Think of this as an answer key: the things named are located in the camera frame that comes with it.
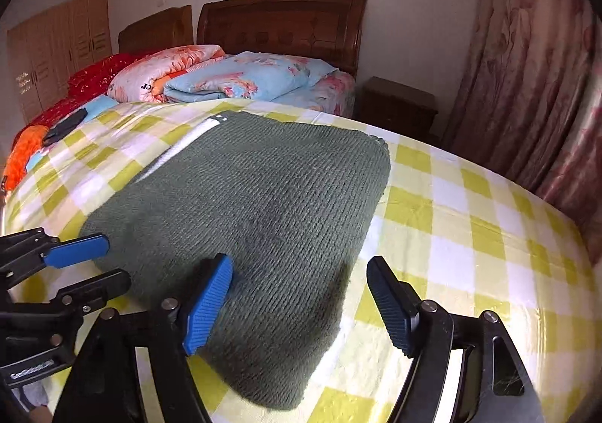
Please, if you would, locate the dark wooden nightstand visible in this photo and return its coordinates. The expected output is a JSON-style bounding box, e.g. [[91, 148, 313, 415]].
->
[[355, 77, 438, 142]]

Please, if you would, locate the pink floral pillow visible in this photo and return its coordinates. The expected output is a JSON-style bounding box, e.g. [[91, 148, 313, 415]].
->
[[277, 71, 356, 118]]

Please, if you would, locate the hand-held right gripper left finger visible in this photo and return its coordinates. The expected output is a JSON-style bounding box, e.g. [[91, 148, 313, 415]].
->
[[52, 254, 233, 423]]

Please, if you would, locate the red blanket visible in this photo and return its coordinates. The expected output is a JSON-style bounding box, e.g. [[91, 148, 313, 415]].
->
[[12, 52, 142, 146]]

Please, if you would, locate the orange cloth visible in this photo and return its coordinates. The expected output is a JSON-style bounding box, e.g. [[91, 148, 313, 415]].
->
[[5, 126, 50, 191]]

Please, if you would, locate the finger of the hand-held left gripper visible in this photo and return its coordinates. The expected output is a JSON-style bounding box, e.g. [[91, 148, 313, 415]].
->
[[0, 228, 110, 287], [0, 269, 131, 326]]

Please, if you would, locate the large wooden headboard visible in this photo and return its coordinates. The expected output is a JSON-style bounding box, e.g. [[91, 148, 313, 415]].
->
[[196, 0, 368, 80]]

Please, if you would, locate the pink floral curtain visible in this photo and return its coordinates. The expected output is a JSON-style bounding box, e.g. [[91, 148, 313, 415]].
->
[[442, 0, 602, 240]]

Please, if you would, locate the light blue cloth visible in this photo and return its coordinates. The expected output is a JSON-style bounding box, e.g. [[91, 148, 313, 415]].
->
[[85, 96, 118, 123]]

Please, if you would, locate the pink floral folded quilt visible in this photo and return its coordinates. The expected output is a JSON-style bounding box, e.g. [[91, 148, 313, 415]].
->
[[107, 45, 225, 103]]

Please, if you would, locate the small wooden headboard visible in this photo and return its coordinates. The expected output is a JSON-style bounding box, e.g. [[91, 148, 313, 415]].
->
[[117, 5, 193, 54]]

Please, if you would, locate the blue floral folded quilt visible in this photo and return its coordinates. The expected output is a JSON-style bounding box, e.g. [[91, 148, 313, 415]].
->
[[164, 51, 339, 103]]

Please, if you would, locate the black object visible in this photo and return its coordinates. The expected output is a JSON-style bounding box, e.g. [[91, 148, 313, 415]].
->
[[42, 109, 88, 146]]

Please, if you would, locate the green knit sweater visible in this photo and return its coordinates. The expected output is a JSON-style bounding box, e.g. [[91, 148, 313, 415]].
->
[[80, 111, 392, 409]]

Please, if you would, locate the yellow checkered bed sheet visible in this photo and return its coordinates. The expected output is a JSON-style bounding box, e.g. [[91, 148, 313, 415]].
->
[[0, 98, 593, 423]]

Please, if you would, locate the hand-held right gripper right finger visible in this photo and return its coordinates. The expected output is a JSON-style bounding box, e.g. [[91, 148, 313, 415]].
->
[[367, 256, 541, 423]]

